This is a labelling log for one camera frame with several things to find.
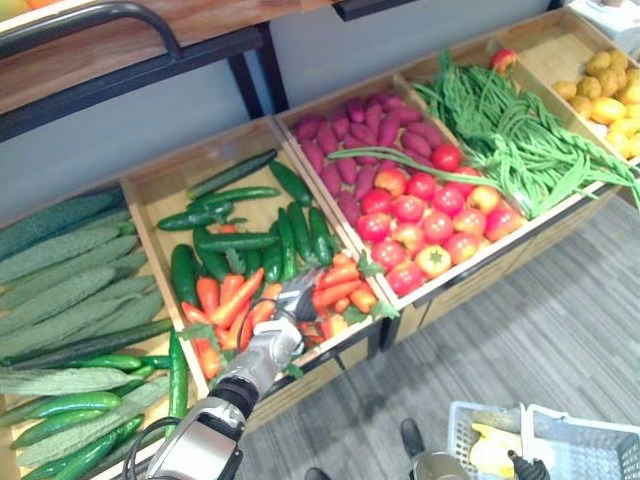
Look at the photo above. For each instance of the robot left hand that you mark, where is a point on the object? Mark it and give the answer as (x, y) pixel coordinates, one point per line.
(300, 300)

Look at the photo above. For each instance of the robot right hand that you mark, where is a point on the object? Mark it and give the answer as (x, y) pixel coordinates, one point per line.
(527, 467)

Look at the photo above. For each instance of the grey plastic shopping basket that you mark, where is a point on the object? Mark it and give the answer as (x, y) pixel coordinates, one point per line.
(575, 450)

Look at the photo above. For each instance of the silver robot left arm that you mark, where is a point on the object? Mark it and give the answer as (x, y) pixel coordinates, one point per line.
(260, 360)

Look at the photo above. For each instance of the long green vegetable stem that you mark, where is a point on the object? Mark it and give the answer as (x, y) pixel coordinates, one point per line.
(390, 156)

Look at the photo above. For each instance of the yellow chicory head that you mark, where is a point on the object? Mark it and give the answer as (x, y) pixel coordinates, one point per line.
(492, 450)

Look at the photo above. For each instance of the purple sweet potato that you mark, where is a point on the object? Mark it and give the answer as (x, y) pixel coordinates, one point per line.
(313, 157)
(389, 128)
(355, 110)
(331, 180)
(416, 145)
(308, 128)
(363, 134)
(349, 209)
(425, 134)
(373, 120)
(393, 103)
(328, 139)
(340, 125)
(365, 182)
(347, 171)
(410, 115)

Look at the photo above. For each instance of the robot right dark foot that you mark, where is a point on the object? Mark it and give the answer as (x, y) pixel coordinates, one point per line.
(412, 437)

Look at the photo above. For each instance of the yellow red tomato green star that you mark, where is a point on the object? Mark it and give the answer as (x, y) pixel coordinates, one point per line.
(433, 261)

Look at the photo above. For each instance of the long dark green cucumber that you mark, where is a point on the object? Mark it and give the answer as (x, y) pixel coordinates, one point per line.
(232, 173)
(90, 342)

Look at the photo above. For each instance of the pale green bitter melon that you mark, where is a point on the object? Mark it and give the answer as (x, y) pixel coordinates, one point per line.
(60, 252)
(55, 222)
(115, 317)
(100, 260)
(65, 381)
(125, 290)
(60, 297)
(100, 420)

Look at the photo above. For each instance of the grey shelf back panel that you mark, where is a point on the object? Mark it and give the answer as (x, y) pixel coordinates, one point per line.
(400, 45)
(100, 150)

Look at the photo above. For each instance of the green long bean bunch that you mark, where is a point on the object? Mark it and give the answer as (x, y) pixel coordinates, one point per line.
(510, 135)

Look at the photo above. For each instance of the wooden upper display tray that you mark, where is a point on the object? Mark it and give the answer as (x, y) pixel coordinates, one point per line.
(75, 65)

